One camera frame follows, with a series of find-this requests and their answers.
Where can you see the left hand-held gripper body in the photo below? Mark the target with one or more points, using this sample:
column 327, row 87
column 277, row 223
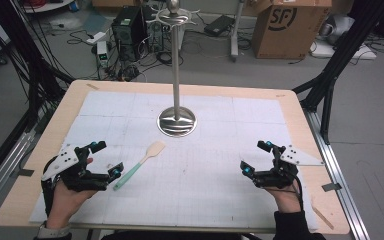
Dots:
column 63, row 160

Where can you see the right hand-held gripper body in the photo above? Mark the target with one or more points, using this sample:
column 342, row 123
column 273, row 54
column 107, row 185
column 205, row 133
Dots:
column 281, row 175

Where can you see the tall metal utensil stand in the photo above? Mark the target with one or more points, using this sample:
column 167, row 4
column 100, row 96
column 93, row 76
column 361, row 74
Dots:
column 176, row 83

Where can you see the person's right hand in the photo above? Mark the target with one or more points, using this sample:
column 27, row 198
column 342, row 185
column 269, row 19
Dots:
column 288, row 200

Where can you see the person's left hand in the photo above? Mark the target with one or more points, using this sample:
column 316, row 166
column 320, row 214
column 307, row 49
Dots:
column 65, row 203

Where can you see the black tape piece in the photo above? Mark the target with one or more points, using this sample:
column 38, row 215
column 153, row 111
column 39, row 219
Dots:
column 331, row 187
column 25, row 172

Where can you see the white grid mat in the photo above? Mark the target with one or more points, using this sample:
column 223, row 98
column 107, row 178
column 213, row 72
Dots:
column 196, row 186

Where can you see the thin wooden strip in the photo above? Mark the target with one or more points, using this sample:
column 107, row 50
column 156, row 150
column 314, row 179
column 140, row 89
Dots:
column 323, row 218

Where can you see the grey wristwatch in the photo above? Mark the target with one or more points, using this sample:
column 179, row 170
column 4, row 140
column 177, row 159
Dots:
column 55, row 230

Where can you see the person's dark torso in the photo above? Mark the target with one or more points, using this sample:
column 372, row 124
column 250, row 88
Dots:
column 180, row 236

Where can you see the small white box, green display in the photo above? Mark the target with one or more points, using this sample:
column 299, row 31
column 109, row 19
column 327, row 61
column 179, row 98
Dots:
column 102, row 53

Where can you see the white power strip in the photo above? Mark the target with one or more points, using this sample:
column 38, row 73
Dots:
column 96, row 37

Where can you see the black computer tower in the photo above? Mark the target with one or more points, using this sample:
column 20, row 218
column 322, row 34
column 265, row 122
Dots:
column 128, row 33

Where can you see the brown cardboard box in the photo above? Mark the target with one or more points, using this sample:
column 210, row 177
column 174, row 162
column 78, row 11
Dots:
column 290, row 30

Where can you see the flat white board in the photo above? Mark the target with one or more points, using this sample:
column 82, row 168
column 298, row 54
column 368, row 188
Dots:
column 343, row 51

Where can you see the grey computer tower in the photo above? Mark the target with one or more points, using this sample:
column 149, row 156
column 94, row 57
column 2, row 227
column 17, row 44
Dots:
column 155, row 31

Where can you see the flat black device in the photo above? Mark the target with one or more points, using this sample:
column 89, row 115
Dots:
column 219, row 25

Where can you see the silver rounded appliance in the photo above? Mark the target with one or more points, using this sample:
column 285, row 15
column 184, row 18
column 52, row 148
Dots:
column 338, row 28

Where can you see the aluminium rail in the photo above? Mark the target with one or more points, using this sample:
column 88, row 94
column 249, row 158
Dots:
column 3, row 170
column 333, row 166

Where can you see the black metal frame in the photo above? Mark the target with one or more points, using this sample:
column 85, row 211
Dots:
column 340, row 56
column 30, row 66

